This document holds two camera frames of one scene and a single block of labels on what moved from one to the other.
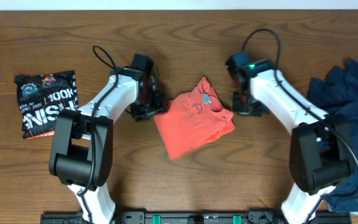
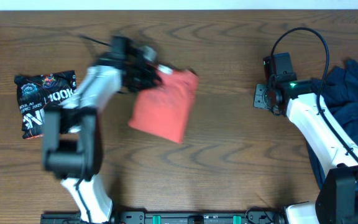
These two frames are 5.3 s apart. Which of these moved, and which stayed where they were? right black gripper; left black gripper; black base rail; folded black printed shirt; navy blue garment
Moved: right black gripper; left black gripper
Stayed: black base rail; navy blue garment; folded black printed shirt
